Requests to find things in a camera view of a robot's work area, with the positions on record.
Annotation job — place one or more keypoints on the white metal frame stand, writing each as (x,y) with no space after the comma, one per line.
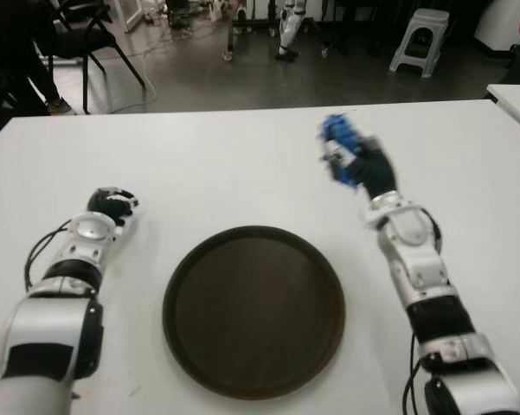
(134,19)

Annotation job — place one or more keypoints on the white humanoid robot legs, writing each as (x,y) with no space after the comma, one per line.
(287,28)

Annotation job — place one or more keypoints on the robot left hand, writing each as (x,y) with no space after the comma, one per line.
(108,203)

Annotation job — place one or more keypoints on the black wheeled metal frame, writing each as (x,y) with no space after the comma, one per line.
(229,41)

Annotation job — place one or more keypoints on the grey plastic stool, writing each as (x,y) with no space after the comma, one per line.
(428,19)

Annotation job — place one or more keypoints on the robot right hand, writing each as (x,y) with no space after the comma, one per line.
(376,170)

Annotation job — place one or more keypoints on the white side table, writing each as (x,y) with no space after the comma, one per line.
(519,101)

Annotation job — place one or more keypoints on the robot right arm silver black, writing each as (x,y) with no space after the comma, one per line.
(419,259)

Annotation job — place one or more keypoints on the robot left arm silver black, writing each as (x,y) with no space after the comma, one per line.
(86,242)

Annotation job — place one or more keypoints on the blue Oreo cookie pack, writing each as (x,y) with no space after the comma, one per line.
(339,127)

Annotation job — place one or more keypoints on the black folding chair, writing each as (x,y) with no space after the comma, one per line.
(88,41)

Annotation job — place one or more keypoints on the round dark brown tray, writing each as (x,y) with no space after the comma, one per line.
(253,315)

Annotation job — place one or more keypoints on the standing person in black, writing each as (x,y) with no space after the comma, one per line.
(21,52)

